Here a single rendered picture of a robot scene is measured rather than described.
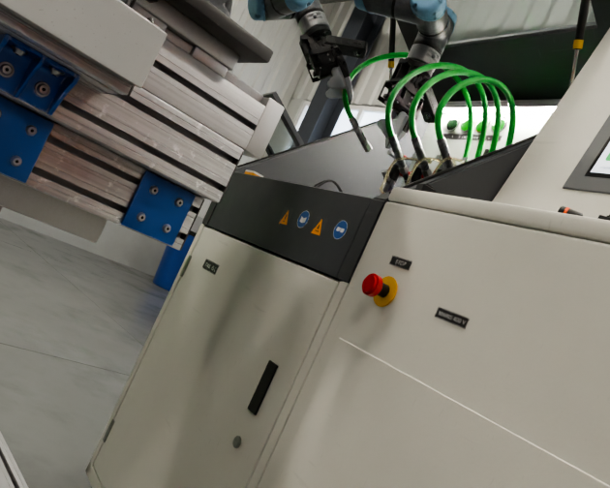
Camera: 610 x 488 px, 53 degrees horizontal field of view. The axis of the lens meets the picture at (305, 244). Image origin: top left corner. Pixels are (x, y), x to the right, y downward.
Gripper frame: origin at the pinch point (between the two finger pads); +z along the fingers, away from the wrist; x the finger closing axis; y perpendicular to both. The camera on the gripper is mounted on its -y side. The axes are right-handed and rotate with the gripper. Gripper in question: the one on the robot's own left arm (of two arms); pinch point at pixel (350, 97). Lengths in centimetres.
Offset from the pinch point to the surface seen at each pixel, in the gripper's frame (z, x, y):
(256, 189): 16.4, -0.2, 30.9
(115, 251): -196, -645, 156
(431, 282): 57, 51, 17
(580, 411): 79, 72, 14
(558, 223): 57, 67, 3
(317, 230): 37, 24, 25
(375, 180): 12.3, -34.2, -8.4
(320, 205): 32.4, 23.4, 22.4
